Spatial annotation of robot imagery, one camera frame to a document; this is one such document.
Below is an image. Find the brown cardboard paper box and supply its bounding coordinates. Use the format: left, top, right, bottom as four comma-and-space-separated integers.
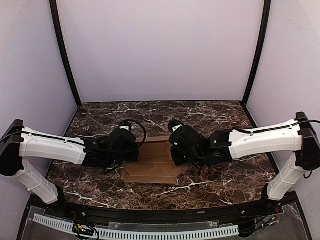
121, 136, 189, 185

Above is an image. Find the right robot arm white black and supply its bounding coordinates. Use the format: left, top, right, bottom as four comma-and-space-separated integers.
168, 112, 320, 203

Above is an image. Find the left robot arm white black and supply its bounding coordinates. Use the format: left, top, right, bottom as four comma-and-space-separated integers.
0, 119, 143, 206

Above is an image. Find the small green circuit board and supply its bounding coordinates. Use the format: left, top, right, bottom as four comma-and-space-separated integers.
72, 223, 95, 236

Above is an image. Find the right small circuit board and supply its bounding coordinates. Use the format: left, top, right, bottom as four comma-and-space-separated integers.
261, 216, 280, 228

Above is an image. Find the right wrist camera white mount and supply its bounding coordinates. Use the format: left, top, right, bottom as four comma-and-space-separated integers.
168, 119, 184, 134

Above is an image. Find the white slotted cable duct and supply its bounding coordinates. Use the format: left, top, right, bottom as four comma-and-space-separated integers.
32, 213, 240, 240

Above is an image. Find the black front table rail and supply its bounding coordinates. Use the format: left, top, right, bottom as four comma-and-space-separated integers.
44, 201, 275, 226

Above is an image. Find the black left frame post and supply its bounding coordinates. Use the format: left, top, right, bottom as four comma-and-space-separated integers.
49, 0, 82, 108

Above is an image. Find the black frame post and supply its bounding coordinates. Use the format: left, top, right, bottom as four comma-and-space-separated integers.
49, 0, 82, 108
241, 0, 272, 106

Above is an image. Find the black right frame post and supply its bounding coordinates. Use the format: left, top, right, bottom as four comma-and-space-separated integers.
241, 0, 272, 106

